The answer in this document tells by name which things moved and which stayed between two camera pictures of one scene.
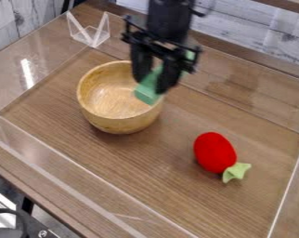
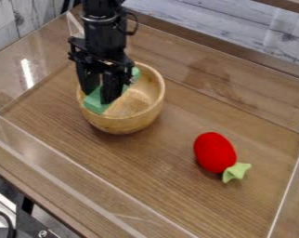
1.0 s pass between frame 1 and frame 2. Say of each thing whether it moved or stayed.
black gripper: moved
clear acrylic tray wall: stayed
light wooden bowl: stayed
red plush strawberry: stayed
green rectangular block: moved
